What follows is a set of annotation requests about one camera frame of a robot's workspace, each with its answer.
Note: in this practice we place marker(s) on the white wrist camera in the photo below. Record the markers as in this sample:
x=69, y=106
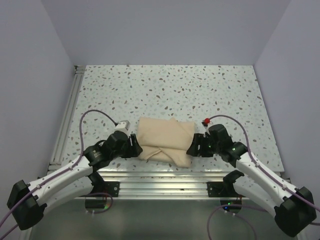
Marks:
x=206, y=122
x=122, y=126

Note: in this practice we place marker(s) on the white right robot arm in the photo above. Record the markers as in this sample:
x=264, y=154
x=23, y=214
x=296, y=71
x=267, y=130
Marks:
x=292, y=208

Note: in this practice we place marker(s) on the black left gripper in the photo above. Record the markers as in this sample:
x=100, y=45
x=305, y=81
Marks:
x=134, y=149

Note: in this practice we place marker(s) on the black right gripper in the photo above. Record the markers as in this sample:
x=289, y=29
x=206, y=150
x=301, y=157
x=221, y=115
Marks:
x=198, y=139

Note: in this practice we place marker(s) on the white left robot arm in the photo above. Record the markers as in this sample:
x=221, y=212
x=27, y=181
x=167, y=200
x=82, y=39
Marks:
x=29, y=202

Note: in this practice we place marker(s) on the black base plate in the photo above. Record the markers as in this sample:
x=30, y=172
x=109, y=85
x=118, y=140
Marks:
x=217, y=189
x=112, y=188

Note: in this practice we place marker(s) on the beige cloth mat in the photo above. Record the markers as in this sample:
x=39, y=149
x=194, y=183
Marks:
x=165, y=140

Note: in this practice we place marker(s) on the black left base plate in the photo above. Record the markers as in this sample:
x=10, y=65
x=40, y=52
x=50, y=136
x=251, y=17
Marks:
x=112, y=188

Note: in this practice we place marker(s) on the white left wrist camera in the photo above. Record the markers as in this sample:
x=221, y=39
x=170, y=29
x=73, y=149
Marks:
x=122, y=126

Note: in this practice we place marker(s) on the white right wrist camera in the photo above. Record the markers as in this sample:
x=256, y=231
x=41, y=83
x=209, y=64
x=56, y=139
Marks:
x=206, y=122

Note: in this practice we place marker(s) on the aluminium rail frame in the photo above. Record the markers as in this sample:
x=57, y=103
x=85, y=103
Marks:
x=104, y=94

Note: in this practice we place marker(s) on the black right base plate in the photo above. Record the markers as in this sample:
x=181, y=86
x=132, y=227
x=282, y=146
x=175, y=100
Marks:
x=217, y=189

